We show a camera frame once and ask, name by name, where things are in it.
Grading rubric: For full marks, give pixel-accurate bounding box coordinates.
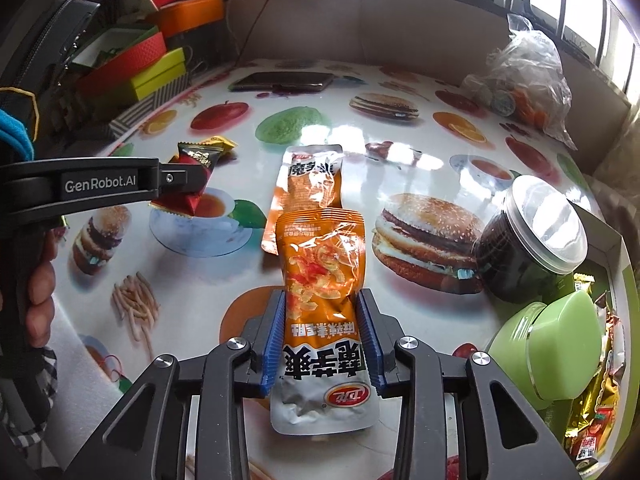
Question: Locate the red triangular snack packet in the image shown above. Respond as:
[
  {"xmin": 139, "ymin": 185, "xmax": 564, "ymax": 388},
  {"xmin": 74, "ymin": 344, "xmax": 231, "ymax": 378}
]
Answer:
[{"xmin": 151, "ymin": 152, "xmax": 212, "ymax": 217}]

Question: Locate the black red snack packet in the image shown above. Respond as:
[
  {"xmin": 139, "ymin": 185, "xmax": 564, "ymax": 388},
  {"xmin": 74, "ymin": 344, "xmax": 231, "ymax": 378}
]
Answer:
[{"xmin": 178, "ymin": 142, "xmax": 224, "ymax": 170}]

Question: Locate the orange konjac snack pouch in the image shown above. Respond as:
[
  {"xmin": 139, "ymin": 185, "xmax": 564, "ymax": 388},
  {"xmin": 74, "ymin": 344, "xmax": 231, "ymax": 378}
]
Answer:
[{"xmin": 270, "ymin": 208, "xmax": 380, "ymax": 437}]

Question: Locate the long gold snack bar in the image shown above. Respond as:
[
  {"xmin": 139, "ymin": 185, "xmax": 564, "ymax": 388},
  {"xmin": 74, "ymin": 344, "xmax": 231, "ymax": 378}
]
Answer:
[{"xmin": 564, "ymin": 273, "xmax": 625, "ymax": 448}]

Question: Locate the yellow peanut crisp packet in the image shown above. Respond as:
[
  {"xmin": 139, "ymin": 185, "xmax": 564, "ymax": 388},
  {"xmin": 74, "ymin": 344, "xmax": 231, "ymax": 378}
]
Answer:
[{"xmin": 200, "ymin": 136, "xmax": 236, "ymax": 157}]

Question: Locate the person's left hand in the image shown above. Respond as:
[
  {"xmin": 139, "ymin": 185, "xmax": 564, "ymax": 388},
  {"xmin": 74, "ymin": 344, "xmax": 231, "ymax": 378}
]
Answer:
[{"xmin": 26, "ymin": 231, "xmax": 58, "ymax": 348}]

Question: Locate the black white striped box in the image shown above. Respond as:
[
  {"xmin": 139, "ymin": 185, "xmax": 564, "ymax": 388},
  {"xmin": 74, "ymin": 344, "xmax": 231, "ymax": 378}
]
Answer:
[{"xmin": 108, "ymin": 74, "xmax": 190, "ymax": 138}]

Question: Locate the yellow green box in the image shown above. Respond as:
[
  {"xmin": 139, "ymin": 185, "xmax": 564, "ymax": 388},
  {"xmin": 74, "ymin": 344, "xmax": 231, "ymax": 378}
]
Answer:
[{"xmin": 124, "ymin": 48, "xmax": 186, "ymax": 103}]

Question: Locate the black smartphone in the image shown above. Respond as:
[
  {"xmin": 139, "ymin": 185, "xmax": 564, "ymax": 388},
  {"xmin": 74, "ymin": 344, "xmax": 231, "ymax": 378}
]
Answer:
[{"xmin": 229, "ymin": 70, "xmax": 334, "ymax": 93}]

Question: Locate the red dotted box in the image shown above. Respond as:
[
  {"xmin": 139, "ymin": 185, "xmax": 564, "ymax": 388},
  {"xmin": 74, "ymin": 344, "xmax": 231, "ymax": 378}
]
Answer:
[{"xmin": 76, "ymin": 27, "xmax": 167, "ymax": 96}]

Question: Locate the green glass jar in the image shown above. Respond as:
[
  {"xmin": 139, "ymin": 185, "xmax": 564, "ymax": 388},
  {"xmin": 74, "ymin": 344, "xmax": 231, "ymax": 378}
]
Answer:
[{"xmin": 488, "ymin": 290, "xmax": 604, "ymax": 411}]

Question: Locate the white foam sheet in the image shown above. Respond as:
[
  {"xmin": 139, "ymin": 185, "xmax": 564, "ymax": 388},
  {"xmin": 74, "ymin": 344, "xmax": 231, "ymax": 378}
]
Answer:
[{"xmin": 44, "ymin": 308, "xmax": 122, "ymax": 469}]

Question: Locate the orange storage box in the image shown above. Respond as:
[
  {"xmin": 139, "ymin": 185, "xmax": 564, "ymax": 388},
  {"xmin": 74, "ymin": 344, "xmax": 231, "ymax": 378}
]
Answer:
[{"xmin": 144, "ymin": 0, "xmax": 224, "ymax": 38}]

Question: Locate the clear jar white lid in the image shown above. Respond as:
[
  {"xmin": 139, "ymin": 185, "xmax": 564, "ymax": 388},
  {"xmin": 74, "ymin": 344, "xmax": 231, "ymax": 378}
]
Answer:
[{"xmin": 474, "ymin": 174, "xmax": 588, "ymax": 304}]

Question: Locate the green gift box tray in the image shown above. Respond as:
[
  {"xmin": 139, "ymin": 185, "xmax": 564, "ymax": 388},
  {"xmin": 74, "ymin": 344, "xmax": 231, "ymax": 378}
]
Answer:
[{"xmin": 541, "ymin": 206, "xmax": 639, "ymax": 479}]

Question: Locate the beige floral curtain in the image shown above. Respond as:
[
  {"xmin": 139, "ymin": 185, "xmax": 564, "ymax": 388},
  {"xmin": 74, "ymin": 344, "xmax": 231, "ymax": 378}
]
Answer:
[{"xmin": 587, "ymin": 105, "xmax": 639, "ymax": 284}]

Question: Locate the clear plastic bag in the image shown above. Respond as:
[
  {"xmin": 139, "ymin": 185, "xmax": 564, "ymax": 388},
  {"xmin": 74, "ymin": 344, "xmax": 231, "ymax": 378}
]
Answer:
[{"xmin": 461, "ymin": 13, "xmax": 577, "ymax": 151}]

